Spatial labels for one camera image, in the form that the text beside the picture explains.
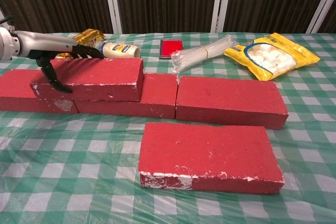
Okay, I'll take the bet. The green white checked tablecloth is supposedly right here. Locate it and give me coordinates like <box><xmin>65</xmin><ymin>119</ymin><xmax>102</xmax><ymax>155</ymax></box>
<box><xmin>0</xmin><ymin>31</ymin><xmax>336</xmax><ymax>224</ymax></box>

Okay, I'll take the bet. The bundle of clear wrapped straws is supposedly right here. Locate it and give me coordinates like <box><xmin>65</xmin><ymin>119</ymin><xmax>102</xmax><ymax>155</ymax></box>
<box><xmin>170</xmin><ymin>34</ymin><xmax>236</xmax><ymax>74</ymax></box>

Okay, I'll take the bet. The red ink pad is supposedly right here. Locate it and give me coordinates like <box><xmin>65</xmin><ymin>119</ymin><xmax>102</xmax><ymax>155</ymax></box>
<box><xmin>159</xmin><ymin>39</ymin><xmax>183</xmax><ymax>60</ymax></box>

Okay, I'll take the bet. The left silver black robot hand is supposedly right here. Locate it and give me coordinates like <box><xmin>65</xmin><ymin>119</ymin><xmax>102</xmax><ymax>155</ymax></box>
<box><xmin>14</xmin><ymin>30</ymin><xmax>105</xmax><ymax>94</ymax></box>

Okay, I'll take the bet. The yellow marshmallow bag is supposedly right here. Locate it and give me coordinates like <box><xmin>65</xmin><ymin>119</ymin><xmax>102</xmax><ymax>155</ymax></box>
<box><xmin>224</xmin><ymin>32</ymin><xmax>321</xmax><ymax>82</ymax></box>

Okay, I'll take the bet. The gold biscuit pack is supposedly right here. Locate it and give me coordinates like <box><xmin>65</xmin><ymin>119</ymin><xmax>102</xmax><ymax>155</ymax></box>
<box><xmin>55</xmin><ymin>28</ymin><xmax>106</xmax><ymax>60</ymax></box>

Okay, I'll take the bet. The red brick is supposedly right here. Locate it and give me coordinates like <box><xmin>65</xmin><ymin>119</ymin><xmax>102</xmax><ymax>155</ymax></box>
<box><xmin>175</xmin><ymin>76</ymin><xmax>289</xmax><ymax>130</ymax></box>
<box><xmin>138</xmin><ymin>122</ymin><xmax>286</xmax><ymax>195</ymax></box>
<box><xmin>75</xmin><ymin>73</ymin><xmax>179</xmax><ymax>119</ymax></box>
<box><xmin>0</xmin><ymin>69</ymin><xmax>79</xmax><ymax>114</ymax></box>
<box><xmin>30</xmin><ymin>57</ymin><xmax>144</xmax><ymax>102</ymax></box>

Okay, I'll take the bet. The white mayonnaise bottle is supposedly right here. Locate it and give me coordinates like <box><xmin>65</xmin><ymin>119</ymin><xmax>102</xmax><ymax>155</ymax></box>
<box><xmin>94</xmin><ymin>41</ymin><xmax>141</xmax><ymax>59</ymax></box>

